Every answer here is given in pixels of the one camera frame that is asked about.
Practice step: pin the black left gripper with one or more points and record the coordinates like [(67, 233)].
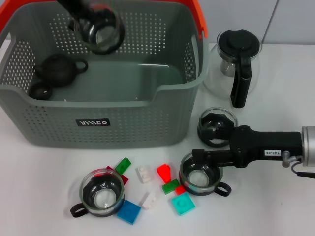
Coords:
[(76, 7)]

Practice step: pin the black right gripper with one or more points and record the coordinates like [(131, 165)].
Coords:
[(265, 150)]

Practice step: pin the glass teacup with black holder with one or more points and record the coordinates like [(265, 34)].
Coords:
[(103, 37), (197, 183), (102, 199), (216, 118)]

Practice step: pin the grey perforated storage bin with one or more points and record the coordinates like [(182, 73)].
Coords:
[(135, 118)]

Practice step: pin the dark clay small teacup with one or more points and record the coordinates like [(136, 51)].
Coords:
[(40, 92)]

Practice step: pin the small red brick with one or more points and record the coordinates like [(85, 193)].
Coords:
[(180, 190), (99, 174)]

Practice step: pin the red sloped brick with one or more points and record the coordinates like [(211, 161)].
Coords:
[(165, 172)]

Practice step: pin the green brick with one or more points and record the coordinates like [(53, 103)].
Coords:
[(123, 166), (169, 187)]

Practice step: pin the teal square plate brick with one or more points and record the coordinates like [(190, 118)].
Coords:
[(182, 204)]

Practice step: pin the dark clay teapot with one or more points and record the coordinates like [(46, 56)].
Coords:
[(57, 71)]

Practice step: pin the white two-stud brick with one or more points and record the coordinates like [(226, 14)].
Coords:
[(144, 174)]

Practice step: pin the glass pot with black lid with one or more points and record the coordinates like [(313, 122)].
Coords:
[(242, 71)]

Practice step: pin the dark red long brick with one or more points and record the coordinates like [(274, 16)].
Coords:
[(125, 179)]

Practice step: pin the blue square plate brick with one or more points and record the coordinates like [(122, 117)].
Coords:
[(129, 212)]

